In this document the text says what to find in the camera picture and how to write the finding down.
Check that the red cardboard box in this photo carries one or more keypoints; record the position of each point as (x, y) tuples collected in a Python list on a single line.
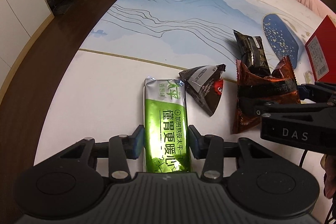
[(321, 50)]

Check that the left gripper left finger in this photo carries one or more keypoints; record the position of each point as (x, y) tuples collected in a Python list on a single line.
[(121, 148)]

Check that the brown orange snack bag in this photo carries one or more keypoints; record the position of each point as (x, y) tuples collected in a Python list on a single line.
[(262, 94)]

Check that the small dark triangular snack packet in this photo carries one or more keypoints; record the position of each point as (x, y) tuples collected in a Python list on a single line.
[(205, 85)]

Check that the green cracker packet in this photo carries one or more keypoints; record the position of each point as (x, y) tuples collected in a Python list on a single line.
[(165, 122)]

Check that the black snack packet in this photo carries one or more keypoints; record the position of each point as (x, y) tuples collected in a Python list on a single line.
[(253, 54)]

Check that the right hand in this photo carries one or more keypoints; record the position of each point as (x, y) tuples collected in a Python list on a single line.
[(329, 166)]

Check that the white cupboard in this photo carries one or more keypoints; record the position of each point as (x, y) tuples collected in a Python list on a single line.
[(21, 22)]

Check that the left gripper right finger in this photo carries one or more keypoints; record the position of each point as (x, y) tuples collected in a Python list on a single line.
[(209, 148)]

